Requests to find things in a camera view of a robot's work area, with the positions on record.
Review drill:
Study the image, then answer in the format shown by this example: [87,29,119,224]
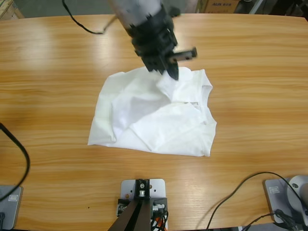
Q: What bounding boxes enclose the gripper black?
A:
[129,6,198,81]

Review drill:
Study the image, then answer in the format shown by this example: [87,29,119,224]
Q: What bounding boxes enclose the white t-shirt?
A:
[86,66,218,158]

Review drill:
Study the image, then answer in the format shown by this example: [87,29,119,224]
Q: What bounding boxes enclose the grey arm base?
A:
[263,175,308,223]
[0,184,24,230]

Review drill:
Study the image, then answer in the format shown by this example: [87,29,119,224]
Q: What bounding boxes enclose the cardboard box with AUX print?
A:
[204,0,241,14]

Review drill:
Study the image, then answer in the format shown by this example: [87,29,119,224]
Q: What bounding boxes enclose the wooden crate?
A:
[0,0,25,20]

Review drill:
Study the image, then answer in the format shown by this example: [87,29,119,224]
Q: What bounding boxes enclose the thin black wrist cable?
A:
[62,0,116,35]

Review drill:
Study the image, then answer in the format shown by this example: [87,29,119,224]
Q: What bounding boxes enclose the grey metal frame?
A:
[249,0,267,14]

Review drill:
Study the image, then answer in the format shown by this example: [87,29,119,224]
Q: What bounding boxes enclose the black post clamp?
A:
[133,178,152,202]

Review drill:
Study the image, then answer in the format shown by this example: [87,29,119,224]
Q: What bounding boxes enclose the black side bracket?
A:
[151,196,168,214]
[116,198,132,217]

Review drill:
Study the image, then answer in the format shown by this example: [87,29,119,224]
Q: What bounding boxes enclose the long black cable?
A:
[196,171,305,231]

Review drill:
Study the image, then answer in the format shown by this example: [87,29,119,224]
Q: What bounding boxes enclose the orange and black cable bundle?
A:
[150,211,169,231]

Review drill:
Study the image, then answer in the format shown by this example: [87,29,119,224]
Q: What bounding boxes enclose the thick black cable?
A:
[0,122,31,202]

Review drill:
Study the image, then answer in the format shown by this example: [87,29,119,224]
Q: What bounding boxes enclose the black cable with plug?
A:
[242,208,308,231]

